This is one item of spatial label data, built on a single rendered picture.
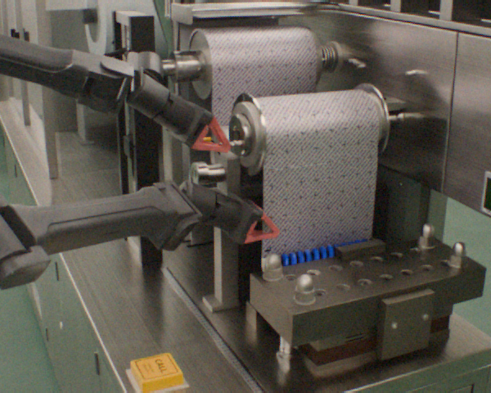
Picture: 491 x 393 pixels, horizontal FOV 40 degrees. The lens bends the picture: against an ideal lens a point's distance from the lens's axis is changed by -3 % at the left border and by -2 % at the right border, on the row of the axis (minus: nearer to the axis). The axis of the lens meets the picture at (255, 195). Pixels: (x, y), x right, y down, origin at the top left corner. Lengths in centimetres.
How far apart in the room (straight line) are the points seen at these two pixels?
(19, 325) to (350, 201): 216
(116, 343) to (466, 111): 74
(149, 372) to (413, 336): 45
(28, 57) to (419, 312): 76
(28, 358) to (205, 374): 185
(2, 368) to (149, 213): 200
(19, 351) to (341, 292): 205
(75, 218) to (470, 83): 70
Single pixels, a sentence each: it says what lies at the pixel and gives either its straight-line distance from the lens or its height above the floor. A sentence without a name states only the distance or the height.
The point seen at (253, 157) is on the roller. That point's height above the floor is 122.
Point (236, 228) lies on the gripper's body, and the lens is 119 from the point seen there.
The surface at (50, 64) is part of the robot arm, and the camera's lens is 112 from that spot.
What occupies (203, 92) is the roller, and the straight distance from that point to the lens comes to 145.
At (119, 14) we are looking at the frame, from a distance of 153.
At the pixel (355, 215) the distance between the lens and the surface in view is 133.
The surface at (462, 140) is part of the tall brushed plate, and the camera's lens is 126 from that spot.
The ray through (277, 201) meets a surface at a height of 114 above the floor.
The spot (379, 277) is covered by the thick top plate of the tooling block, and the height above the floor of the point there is 103.
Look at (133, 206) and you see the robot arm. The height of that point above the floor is 122.
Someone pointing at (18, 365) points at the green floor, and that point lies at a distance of 294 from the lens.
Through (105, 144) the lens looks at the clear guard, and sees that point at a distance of 220.
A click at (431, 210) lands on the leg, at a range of 163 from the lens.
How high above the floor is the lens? 157
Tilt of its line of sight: 20 degrees down
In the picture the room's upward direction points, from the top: 1 degrees clockwise
